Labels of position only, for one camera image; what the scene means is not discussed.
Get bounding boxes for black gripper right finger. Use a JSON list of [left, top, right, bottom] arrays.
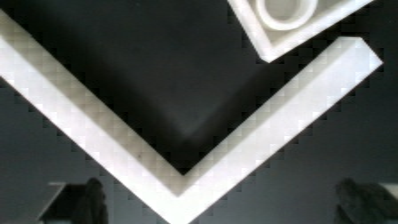
[[335, 179, 398, 224]]

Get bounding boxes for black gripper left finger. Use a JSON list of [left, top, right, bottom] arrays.
[[42, 178, 109, 224]]

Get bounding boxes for white square table top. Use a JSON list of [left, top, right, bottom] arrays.
[[228, 0, 376, 62]]

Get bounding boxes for white L-shaped obstacle fence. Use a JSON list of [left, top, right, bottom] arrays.
[[0, 10, 383, 224]]

